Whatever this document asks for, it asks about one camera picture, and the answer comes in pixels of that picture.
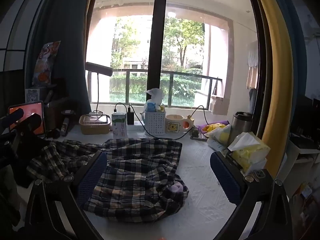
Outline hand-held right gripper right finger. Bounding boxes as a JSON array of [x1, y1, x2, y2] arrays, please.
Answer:
[[210, 151, 293, 240]]

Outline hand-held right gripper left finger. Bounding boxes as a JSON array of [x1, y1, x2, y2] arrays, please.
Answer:
[[24, 151, 108, 240]]

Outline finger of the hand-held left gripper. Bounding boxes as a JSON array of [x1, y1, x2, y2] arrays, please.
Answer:
[[0, 109, 25, 130], [11, 113, 42, 143]]

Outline plaid pants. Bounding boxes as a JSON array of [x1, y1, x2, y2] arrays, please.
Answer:
[[26, 137, 190, 222]]

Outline tablet with orange screen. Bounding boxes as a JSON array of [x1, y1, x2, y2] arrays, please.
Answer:
[[8, 101, 45, 137]]

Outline small white printed box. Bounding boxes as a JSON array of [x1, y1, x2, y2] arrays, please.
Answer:
[[25, 87, 42, 103]]

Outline black handheld device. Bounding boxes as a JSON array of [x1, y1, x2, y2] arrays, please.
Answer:
[[61, 109, 75, 135]]

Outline yellow tissue pack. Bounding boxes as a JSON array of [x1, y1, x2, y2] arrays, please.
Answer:
[[227, 132, 271, 175]]

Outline white wipes pack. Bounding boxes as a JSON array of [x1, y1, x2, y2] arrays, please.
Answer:
[[207, 125, 232, 151]]

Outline brown food container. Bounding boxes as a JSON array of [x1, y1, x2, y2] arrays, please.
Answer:
[[79, 114, 112, 135]]

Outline yellow packet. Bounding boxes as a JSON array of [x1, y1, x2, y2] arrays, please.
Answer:
[[202, 123, 225, 134]]

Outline small dark trinket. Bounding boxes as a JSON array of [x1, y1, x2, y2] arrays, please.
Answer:
[[191, 126, 202, 140]]

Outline steel tumbler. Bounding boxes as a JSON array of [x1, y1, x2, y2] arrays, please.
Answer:
[[231, 112, 253, 143]]

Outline purple cloth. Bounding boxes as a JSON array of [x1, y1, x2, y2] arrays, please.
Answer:
[[202, 120, 230, 130]]

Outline white green milk carton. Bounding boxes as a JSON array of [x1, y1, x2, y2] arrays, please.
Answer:
[[111, 112, 128, 138]]

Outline colourful snack bag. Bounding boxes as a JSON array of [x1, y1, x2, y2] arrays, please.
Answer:
[[32, 41, 61, 87]]

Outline bear print mug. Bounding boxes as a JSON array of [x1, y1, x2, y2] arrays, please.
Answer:
[[165, 114, 194, 133]]

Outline white side cabinet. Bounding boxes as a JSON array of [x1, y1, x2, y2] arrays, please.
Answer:
[[284, 132, 320, 198]]

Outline white perforated basket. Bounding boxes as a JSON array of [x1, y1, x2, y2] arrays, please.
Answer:
[[144, 111, 166, 135]]

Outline hanging dark garment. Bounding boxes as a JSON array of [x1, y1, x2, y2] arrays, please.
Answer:
[[249, 89, 258, 113]]

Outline desk lamp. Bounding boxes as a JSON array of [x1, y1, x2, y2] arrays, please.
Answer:
[[85, 62, 113, 119]]

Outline black monitor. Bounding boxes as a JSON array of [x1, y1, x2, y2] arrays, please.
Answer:
[[291, 95, 320, 143]]

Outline dark blue curtain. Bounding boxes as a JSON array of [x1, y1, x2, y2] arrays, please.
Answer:
[[265, 0, 308, 130], [25, 0, 98, 110]]

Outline hanging beige garment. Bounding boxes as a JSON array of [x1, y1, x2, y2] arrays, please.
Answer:
[[246, 66, 258, 90]]

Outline white crumpled plastic bag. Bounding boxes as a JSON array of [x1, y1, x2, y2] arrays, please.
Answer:
[[146, 88, 164, 105]]

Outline balcony railing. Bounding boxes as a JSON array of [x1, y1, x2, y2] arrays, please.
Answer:
[[110, 69, 223, 108]]

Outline hanging white garment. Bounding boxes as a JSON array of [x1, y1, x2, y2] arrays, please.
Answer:
[[247, 41, 258, 67]]

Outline yellow curtain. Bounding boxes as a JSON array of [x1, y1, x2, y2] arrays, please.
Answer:
[[250, 0, 294, 178]]

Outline black charging cable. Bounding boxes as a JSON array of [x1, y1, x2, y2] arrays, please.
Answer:
[[114, 102, 129, 113], [129, 105, 209, 141]]

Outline black window post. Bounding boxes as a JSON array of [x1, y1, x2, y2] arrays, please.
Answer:
[[146, 0, 168, 105]]

